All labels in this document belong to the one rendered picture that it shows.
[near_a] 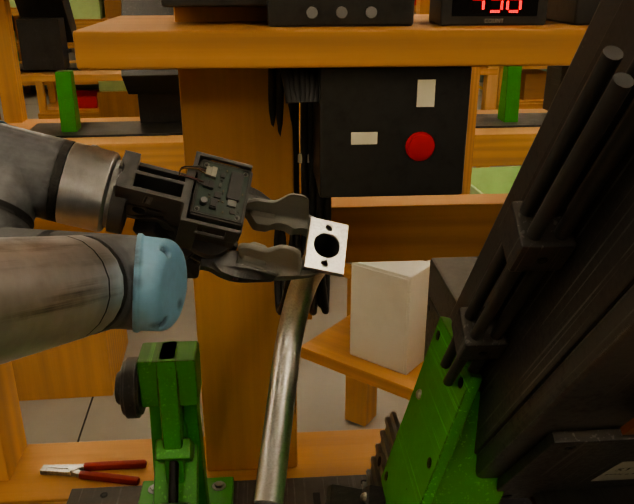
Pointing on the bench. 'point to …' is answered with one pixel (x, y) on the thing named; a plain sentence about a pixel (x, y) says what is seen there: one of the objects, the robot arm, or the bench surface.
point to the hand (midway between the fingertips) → (317, 252)
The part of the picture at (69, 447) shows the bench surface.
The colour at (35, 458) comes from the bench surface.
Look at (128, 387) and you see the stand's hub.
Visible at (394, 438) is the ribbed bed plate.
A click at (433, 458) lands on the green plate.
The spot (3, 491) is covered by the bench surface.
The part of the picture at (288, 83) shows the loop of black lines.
